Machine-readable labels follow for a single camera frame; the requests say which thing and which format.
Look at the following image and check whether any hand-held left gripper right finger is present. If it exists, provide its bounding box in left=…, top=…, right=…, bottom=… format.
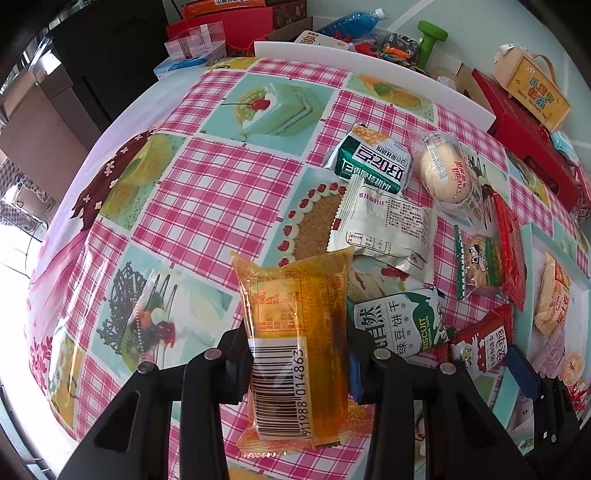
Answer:
left=344, top=323, right=536, bottom=480

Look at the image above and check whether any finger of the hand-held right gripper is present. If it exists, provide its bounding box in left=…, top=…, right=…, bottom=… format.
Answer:
left=505, top=344, right=585, bottom=467

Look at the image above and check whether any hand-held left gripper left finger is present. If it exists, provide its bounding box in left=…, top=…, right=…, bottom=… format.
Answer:
left=58, top=320, right=254, bottom=480

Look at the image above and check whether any pink snack packet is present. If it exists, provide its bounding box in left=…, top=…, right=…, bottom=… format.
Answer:
left=531, top=323, right=568, bottom=377

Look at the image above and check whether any orange jelly cup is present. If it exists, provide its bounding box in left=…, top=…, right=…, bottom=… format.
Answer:
left=558, top=351, right=587, bottom=386

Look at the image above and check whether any red white cow packet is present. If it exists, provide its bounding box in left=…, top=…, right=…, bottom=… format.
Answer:
left=450, top=305, right=515, bottom=384

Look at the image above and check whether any red gold flower packet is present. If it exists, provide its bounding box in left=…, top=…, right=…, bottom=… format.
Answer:
left=568, top=378, right=591, bottom=407

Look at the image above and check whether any green white biscuit packet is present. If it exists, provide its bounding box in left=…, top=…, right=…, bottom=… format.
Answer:
left=353, top=287, right=448, bottom=361

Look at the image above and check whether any pale yellow snack packet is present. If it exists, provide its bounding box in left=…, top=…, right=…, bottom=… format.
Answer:
left=534, top=251, right=573, bottom=335

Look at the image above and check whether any clear orange barcode packet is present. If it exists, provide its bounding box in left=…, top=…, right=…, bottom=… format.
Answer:
left=230, top=246, right=356, bottom=457

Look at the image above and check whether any shallow teal cardboard tray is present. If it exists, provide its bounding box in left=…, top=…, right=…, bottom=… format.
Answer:
left=489, top=223, right=591, bottom=462

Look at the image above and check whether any clear green-trimmed biscuit packet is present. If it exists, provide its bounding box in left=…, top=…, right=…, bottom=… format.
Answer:
left=454, top=225, right=506, bottom=301

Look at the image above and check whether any red foil snack packet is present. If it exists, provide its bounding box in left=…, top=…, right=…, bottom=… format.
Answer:
left=489, top=191, right=527, bottom=311

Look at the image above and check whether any white snack packet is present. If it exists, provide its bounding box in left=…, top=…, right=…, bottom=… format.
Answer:
left=327, top=178, right=438, bottom=284

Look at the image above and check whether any round bread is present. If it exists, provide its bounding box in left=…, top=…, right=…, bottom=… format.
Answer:
left=413, top=130, right=483, bottom=217

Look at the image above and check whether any dark green biscuit packet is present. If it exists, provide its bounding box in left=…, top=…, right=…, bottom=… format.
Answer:
left=323, top=124, right=413, bottom=193

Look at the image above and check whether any red patterned box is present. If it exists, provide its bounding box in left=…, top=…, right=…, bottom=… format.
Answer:
left=573, top=161, right=591, bottom=217

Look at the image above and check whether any light blue wet wipes pack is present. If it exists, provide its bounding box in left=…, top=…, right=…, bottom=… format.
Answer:
left=549, top=129, right=583, bottom=162

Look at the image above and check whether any large red gift box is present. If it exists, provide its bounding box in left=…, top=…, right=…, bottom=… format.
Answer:
left=471, top=69, right=583, bottom=213

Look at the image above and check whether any light blue box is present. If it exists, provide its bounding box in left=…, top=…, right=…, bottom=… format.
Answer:
left=152, top=44, right=227, bottom=81

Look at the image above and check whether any black cabinet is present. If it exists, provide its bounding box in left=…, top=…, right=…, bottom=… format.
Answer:
left=46, top=0, right=185, bottom=153

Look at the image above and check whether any pile of colourful toys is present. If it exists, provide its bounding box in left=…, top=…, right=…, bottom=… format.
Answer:
left=355, top=30, right=421, bottom=65

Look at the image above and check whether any white yellow snack box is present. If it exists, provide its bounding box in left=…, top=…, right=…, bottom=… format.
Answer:
left=293, top=30, right=354, bottom=51

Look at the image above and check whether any green dumbbell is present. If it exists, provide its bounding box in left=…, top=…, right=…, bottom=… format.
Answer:
left=416, top=21, right=448, bottom=70

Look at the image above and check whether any blue plastic bottle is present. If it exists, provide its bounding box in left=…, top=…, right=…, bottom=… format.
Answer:
left=316, top=7, right=389, bottom=38

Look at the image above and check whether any dark red box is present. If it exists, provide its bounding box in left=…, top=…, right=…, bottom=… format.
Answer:
left=265, top=0, right=308, bottom=28

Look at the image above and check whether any yellow gift box with handle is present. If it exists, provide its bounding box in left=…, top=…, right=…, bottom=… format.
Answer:
left=492, top=44, right=572, bottom=132

